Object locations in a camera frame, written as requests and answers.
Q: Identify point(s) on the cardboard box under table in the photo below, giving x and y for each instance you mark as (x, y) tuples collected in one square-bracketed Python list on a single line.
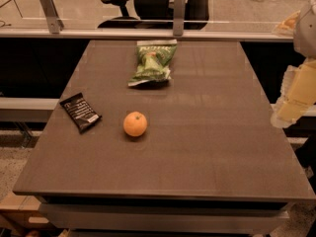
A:
[(20, 217)]

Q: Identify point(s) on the green jalapeno chip bag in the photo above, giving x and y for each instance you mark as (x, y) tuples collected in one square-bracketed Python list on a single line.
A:
[(153, 59)]

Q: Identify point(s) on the black snack bar wrapper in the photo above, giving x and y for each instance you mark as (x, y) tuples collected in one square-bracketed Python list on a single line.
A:
[(80, 112)]

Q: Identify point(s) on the middle metal bracket post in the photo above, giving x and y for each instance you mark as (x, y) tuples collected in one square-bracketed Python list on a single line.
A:
[(178, 18)]

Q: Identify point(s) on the metal bracket post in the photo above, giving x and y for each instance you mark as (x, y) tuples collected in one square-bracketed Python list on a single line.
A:
[(54, 23), (178, 18)]

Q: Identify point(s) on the orange fruit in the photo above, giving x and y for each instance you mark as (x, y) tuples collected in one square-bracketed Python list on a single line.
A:
[(135, 124)]

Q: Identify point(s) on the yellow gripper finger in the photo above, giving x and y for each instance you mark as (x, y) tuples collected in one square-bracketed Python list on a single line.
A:
[(297, 94), (287, 26)]

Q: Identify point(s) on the black office chair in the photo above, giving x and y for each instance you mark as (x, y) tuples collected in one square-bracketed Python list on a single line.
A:
[(157, 14)]

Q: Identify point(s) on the left metal bracket post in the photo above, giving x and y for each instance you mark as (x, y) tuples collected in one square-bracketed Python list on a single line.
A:
[(54, 23)]

